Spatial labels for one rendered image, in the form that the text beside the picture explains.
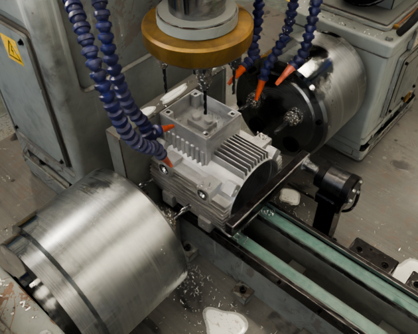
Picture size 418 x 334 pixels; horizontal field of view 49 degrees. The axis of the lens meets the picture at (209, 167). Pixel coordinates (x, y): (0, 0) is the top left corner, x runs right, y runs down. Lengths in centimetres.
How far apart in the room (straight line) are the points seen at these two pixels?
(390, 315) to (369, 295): 5
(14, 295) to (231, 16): 50
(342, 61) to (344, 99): 8
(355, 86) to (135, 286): 65
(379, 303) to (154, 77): 65
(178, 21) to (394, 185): 78
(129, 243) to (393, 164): 86
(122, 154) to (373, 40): 61
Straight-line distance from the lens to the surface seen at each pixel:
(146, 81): 101
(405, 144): 142
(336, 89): 101
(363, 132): 125
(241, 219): 84
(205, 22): 71
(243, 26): 75
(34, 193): 127
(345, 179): 92
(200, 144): 84
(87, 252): 68
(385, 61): 113
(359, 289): 97
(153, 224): 71
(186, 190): 88
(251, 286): 100
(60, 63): 85
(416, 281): 105
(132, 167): 90
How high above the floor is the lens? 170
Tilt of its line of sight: 46 degrees down
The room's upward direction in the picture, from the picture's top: 1 degrees counter-clockwise
